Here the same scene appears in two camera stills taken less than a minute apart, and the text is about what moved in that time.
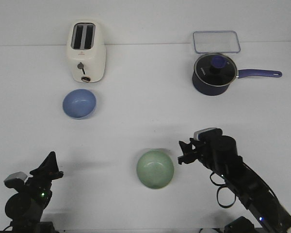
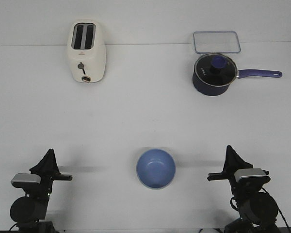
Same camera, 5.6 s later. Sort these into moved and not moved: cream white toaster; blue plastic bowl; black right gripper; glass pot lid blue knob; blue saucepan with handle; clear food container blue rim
Moved: black right gripper; blue plastic bowl
Not moved: blue saucepan with handle; glass pot lid blue knob; clear food container blue rim; cream white toaster
